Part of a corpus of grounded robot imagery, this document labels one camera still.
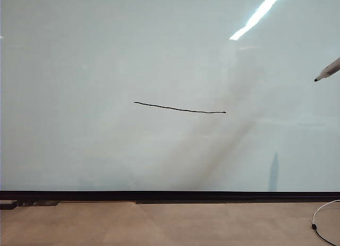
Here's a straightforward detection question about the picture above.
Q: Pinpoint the white marker pen black tip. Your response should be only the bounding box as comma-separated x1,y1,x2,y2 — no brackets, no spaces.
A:
314,56,340,83

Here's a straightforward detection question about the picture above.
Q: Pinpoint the black drawn marker line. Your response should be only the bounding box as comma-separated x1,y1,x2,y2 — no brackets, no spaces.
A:
133,101,227,114

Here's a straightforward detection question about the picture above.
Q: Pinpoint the large white glass whiteboard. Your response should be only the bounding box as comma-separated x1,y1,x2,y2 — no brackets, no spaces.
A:
0,0,340,192

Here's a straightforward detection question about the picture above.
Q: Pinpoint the flat black block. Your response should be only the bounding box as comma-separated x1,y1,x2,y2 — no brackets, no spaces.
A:
0,200,18,210

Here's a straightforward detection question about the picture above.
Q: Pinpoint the black whiteboard bottom rail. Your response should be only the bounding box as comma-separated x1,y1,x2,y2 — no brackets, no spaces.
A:
0,190,340,205

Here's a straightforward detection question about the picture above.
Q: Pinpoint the white and black floor cable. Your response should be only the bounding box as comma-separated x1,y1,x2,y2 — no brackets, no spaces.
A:
310,199,340,246

